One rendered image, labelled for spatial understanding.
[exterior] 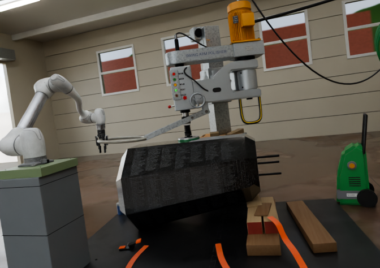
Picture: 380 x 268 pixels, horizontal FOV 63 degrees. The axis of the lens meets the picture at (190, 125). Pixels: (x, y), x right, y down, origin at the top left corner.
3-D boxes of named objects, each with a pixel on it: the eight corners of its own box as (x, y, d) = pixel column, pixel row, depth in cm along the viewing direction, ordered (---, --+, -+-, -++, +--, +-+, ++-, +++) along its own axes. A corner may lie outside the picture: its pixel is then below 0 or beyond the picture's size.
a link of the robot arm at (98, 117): (108, 122, 313) (98, 123, 319) (107, 107, 312) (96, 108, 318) (100, 124, 303) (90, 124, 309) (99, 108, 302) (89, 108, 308)
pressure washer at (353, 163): (374, 196, 318) (366, 112, 313) (378, 208, 287) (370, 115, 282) (336, 196, 333) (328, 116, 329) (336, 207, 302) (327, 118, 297)
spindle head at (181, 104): (209, 109, 322) (204, 66, 319) (212, 109, 300) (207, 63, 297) (175, 113, 319) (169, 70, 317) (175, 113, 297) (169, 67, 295)
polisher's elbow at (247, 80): (234, 91, 317) (232, 72, 316) (250, 90, 325) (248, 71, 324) (245, 89, 300) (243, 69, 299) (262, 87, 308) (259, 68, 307)
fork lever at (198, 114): (208, 112, 320) (206, 107, 320) (210, 112, 301) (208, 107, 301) (146, 139, 317) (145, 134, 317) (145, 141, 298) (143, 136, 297)
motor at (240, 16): (253, 46, 325) (248, 7, 323) (262, 39, 294) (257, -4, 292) (227, 48, 323) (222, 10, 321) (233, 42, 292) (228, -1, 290)
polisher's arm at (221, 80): (257, 107, 324) (251, 60, 321) (264, 106, 301) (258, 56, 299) (187, 116, 319) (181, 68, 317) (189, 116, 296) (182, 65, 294)
